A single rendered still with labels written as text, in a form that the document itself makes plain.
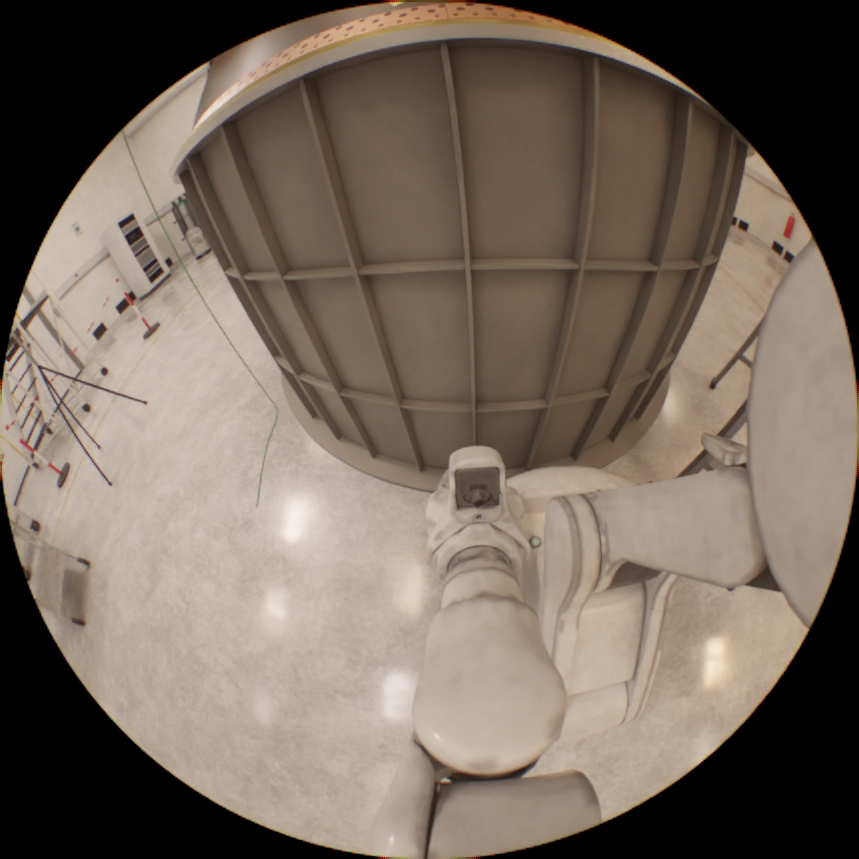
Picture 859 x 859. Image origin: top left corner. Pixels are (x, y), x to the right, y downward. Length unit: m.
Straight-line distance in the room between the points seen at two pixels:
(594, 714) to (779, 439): 0.60
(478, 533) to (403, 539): 0.83
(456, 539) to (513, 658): 0.12
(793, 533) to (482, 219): 0.50
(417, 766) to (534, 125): 0.60
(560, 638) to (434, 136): 0.75
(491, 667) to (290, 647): 1.06
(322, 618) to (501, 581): 0.94
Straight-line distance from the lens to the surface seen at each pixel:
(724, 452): 0.57
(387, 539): 1.06
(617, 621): 0.58
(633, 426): 1.37
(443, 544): 0.25
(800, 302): 0.15
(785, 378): 0.15
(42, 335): 7.60
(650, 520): 0.31
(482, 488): 0.22
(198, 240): 7.48
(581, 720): 0.68
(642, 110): 0.60
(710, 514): 0.25
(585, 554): 0.40
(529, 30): 0.48
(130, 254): 7.81
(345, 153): 0.53
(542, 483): 0.72
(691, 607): 1.29
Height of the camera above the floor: 1.00
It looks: 55 degrees down
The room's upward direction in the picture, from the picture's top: 13 degrees counter-clockwise
